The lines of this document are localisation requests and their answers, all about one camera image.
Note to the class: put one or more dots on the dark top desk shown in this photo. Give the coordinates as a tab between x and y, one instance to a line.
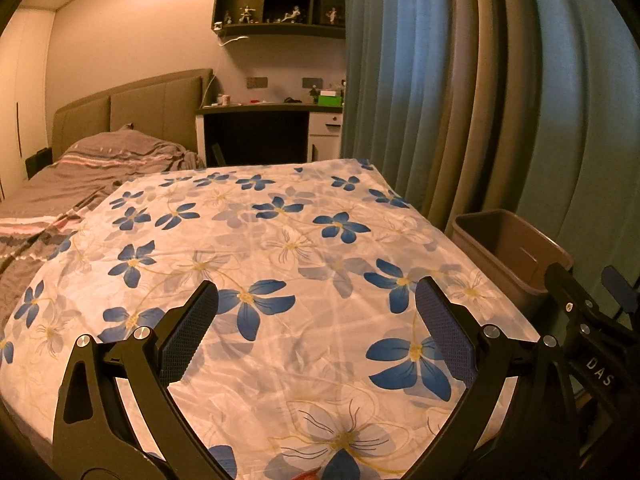
255	135

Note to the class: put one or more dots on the padded bed headboard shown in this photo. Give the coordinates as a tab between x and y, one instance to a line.
140	100

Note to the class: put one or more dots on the grey wall socket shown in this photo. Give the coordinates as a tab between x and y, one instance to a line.
256	81
312	82

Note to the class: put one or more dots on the grey plastic bin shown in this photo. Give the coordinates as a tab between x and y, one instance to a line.
500	240

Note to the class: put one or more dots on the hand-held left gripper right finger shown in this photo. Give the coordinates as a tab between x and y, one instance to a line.
445	332

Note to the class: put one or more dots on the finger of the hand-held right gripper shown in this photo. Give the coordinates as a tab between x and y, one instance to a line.
620	287
565	287

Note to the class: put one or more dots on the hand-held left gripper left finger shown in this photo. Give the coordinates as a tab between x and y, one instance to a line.
187	335

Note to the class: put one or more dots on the group of small figurines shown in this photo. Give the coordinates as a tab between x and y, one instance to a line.
246	14

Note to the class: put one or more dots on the blue floral cloth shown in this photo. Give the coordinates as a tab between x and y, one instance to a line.
300	310

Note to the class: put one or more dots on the dark nightstand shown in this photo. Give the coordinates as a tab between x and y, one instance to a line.
39	162

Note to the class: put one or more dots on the white wardrobe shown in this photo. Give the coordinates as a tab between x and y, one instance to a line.
20	100

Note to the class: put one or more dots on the green box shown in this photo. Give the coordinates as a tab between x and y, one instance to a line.
331	99

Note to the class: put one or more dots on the blue curtain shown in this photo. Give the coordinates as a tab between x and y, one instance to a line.
475	110

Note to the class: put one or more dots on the white drawer cabinet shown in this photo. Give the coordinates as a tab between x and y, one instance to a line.
325	132

